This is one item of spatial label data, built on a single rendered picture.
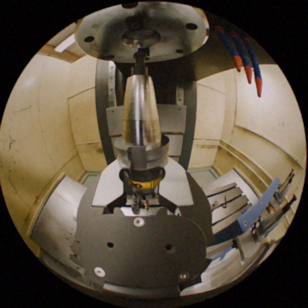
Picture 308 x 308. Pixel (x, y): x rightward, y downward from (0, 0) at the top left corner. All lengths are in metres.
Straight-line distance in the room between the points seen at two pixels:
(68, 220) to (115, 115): 0.94
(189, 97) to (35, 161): 1.35
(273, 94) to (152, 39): 1.03
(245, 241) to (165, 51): 0.35
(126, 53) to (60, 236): 1.06
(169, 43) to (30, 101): 1.10
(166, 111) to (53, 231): 1.27
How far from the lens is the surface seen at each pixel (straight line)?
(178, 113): 0.55
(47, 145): 1.12
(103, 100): 0.64
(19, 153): 1.02
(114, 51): 0.16
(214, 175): 1.41
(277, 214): 0.25
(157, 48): 0.16
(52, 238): 1.03
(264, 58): 0.37
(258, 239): 0.27
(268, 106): 1.07
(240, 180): 1.16
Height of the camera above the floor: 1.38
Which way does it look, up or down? 29 degrees down
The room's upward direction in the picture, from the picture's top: 1 degrees counter-clockwise
